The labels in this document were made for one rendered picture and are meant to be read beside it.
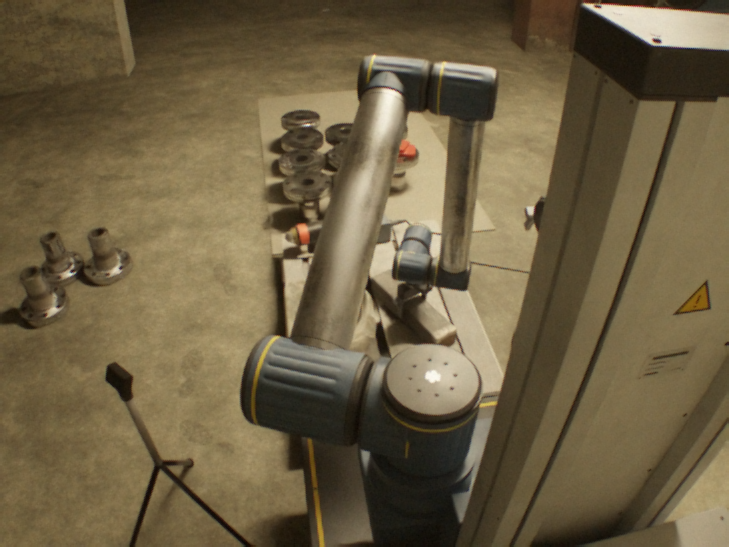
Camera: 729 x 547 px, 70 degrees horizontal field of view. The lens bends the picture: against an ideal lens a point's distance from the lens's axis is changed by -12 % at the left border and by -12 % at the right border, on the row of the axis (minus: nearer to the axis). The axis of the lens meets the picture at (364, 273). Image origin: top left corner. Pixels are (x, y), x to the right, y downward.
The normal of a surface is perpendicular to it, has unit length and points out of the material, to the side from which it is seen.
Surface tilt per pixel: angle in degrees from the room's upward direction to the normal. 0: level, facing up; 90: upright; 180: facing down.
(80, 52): 90
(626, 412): 90
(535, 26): 90
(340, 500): 0
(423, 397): 0
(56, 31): 90
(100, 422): 0
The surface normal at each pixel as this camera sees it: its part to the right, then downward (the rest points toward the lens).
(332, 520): 0.00, -0.77
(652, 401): 0.15, 0.63
